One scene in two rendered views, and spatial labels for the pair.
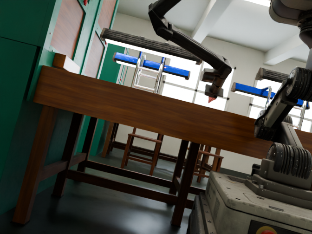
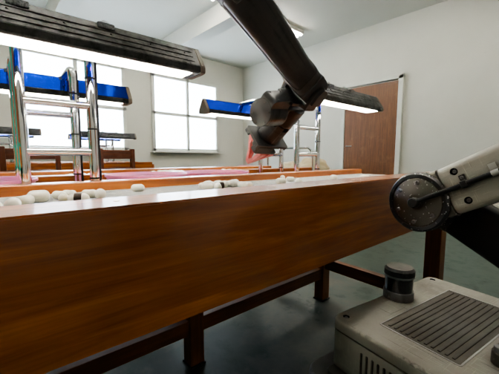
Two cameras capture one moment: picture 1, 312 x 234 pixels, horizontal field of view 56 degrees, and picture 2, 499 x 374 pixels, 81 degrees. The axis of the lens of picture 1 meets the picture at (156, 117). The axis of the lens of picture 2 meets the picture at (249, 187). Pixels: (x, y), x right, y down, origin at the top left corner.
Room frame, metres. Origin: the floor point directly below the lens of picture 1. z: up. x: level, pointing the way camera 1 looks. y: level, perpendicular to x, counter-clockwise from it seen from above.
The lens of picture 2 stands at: (1.02, 0.23, 0.83)
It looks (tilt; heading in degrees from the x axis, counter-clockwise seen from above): 6 degrees down; 320
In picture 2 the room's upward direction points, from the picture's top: straight up
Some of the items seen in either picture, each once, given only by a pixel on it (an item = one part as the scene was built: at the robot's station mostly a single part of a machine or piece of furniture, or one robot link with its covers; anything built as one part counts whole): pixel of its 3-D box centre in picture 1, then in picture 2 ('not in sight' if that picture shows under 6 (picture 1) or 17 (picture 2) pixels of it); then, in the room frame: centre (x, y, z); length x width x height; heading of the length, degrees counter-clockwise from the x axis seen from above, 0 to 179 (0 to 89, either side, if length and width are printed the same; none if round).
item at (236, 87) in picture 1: (270, 95); (250, 111); (2.31, -0.84, 1.08); 0.62 x 0.08 x 0.07; 90
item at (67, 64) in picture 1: (67, 66); not in sight; (1.68, 0.57, 0.83); 0.30 x 0.06 x 0.07; 0
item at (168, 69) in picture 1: (152, 65); (36, 84); (2.30, 0.13, 1.08); 0.62 x 0.08 x 0.07; 90
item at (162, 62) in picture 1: (146, 77); (64, 125); (1.82, 0.12, 0.90); 0.20 x 0.19 x 0.45; 90
